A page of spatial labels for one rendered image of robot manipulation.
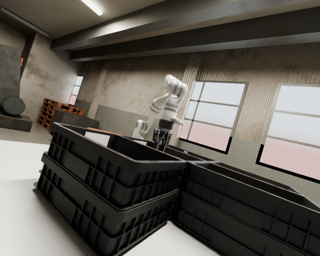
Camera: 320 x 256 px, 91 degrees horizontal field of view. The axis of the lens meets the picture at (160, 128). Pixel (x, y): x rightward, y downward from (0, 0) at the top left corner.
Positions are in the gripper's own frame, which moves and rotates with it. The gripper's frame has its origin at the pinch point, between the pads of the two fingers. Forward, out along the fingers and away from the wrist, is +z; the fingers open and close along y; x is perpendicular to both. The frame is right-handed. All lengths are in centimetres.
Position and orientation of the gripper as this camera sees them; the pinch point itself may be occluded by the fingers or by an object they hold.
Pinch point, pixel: (159, 148)
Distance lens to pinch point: 78.9
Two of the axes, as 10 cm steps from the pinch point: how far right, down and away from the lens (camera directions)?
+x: 7.9, 2.2, -5.7
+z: -2.9, 9.6, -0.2
